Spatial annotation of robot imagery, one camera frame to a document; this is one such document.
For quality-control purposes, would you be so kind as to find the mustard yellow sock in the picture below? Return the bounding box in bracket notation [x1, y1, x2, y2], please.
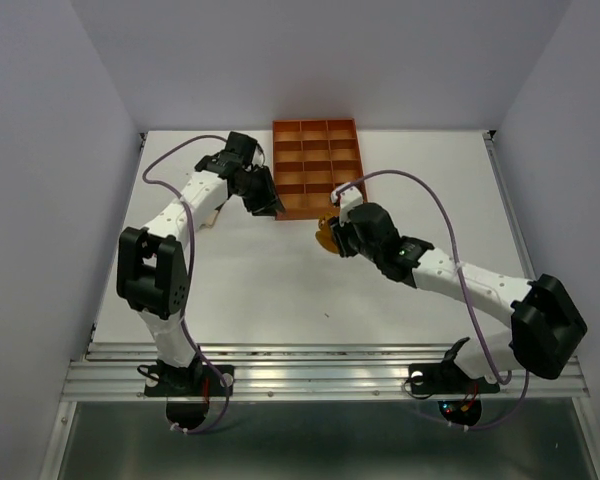
[315, 214, 339, 255]

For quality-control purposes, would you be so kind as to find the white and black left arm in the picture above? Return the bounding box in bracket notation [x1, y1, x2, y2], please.
[116, 165, 284, 394]

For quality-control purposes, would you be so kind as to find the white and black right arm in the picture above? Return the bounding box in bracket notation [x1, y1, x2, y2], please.
[316, 217, 588, 390]

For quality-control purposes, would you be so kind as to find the cream and brown striped sock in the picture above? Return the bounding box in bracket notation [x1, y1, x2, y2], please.
[201, 207, 221, 229]

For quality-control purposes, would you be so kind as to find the orange compartment tray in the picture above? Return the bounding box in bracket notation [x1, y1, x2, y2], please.
[272, 118, 364, 221]

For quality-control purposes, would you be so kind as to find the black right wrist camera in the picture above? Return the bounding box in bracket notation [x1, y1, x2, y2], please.
[349, 202, 400, 252]

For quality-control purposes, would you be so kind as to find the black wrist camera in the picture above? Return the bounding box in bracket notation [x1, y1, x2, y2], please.
[225, 131, 261, 166]
[349, 202, 400, 252]

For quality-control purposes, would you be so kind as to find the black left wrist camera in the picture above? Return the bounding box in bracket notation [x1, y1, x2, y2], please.
[225, 131, 261, 166]

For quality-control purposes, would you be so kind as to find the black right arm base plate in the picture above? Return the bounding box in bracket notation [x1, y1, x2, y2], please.
[405, 363, 500, 397]

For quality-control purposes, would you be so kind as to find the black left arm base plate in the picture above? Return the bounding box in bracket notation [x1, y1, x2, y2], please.
[137, 361, 235, 399]

